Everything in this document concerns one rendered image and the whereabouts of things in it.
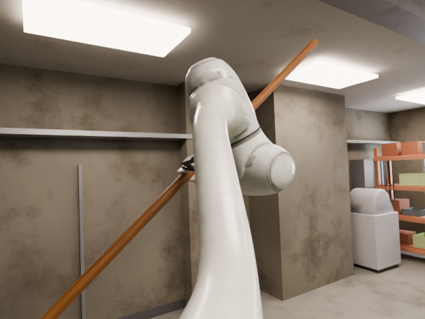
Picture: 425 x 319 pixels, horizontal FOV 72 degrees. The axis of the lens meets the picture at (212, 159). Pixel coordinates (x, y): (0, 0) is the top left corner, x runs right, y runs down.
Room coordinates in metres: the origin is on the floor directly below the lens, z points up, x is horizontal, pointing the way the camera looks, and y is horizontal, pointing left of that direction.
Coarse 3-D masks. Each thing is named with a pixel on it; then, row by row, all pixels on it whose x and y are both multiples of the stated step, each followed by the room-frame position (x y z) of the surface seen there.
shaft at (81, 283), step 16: (304, 48) 1.16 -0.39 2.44; (288, 64) 1.12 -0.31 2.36; (176, 192) 0.87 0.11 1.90; (160, 208) 0.84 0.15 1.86; (144, 224) 0.82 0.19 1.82; (128, 240) 0.79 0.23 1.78; (112, 256) 0.77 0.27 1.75; (96, 272) 0.75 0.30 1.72; (80, 288) 0.73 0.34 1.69; (64, 304) 0.71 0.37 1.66
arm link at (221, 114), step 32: (224, 64) 0.54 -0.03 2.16; (192, 96) 0.53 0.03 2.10; (224, 96) 0.49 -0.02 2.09; (192, 128) 0.44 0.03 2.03; (224, 128) 0.42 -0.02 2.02; (256, 128) 0.56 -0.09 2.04; (224, 160) 0.37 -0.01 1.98; (224, 192) 0.34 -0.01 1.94; (224, 224) 0.32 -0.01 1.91; (224, 256) 0.29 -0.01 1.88; (224, 288) 0.25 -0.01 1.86; (256, 288) 0.27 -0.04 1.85
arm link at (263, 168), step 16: (240, 144) 0.55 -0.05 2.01; (256, 144) 0.56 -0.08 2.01; (272, 144) 0.56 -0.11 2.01; (240, 160) 0.56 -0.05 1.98; (256, 160) 0.54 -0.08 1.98; (272, 160) 0.52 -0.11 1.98; (288, 160) 0.54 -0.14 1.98; (240, 176) 0.56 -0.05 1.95; (256, 176) 0.54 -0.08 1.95; (272, 176) 0.53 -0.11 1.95; (288, 176) 0.54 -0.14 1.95; (256, 192) 0.57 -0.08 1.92; (272, 192) 0.55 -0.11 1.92
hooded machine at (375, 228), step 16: (352, 192) 5.79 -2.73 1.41; (368, 192) 5.52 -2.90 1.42; (384, 192) 5.47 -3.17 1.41; (352, 208) 5.70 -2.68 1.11; (368, 208) 5.42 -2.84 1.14; (384, 208) 5.46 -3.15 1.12; (352, 224) 5.66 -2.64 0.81; (368, 224) 5.38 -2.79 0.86; (384, 224) 5.37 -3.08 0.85; (352, 240) 5.67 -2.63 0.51; (368, 240) 5.39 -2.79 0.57; (384, 240) 5.36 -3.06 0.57; (368, 256) 5.41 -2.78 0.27; (384, 256) 5.35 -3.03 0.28; (400, 256) 5.59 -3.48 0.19
